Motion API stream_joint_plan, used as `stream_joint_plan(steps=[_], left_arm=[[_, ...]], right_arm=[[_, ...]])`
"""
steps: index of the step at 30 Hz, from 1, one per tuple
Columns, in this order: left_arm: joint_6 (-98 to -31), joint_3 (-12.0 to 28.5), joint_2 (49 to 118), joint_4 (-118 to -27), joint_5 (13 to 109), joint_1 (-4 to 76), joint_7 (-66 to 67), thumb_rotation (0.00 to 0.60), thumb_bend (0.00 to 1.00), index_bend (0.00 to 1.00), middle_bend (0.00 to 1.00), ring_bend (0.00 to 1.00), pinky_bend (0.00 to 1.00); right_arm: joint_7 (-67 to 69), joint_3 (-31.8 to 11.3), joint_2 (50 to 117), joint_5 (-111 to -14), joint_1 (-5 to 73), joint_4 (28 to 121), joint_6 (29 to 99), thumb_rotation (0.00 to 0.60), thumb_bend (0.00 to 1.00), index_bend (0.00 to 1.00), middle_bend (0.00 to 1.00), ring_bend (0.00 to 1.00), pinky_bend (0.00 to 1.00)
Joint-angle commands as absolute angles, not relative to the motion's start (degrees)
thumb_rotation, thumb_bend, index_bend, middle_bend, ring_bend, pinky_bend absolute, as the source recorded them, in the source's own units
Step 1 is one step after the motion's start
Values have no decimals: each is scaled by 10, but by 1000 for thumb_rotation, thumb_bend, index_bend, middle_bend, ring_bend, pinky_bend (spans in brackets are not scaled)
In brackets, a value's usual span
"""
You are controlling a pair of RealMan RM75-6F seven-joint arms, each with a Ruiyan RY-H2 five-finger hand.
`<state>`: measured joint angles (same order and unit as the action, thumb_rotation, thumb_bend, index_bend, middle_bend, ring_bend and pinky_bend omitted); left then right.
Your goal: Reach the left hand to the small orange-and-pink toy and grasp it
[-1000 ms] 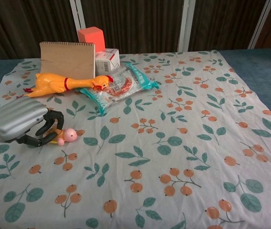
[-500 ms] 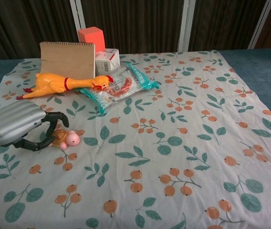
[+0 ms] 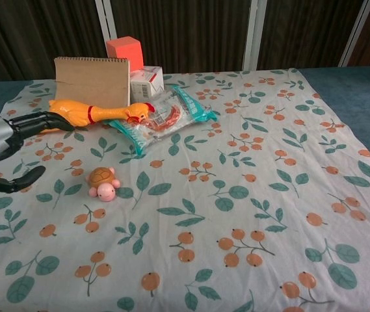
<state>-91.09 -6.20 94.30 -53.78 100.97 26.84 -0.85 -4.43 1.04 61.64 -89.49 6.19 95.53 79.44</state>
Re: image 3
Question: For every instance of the floral print tablecloth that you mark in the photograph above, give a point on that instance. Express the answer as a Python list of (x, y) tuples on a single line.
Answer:
[(191, 201)]

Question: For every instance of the white red medicine box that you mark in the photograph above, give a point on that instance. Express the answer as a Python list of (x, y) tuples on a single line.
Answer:
[(146, 82)]

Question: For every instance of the folding screen partition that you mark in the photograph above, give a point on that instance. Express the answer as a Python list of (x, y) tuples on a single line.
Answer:
[(184, 35)]

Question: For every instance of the brown spiral notebook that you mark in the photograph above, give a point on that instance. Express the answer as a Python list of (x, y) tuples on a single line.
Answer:
[(92, 83)]

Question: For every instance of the yellow rubber chicken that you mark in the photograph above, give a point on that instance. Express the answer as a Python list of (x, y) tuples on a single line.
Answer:
[(101, 112)]

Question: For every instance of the orange cube block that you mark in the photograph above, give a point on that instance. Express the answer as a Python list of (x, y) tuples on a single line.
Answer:
[(126, 53)]

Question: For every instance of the small pink turtle toy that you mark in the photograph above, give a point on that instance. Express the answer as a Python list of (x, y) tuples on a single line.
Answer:
[(102, 183)]

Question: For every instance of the teal clear snack packet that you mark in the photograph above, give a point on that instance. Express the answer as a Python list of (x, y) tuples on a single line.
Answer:
[(165, 118)]

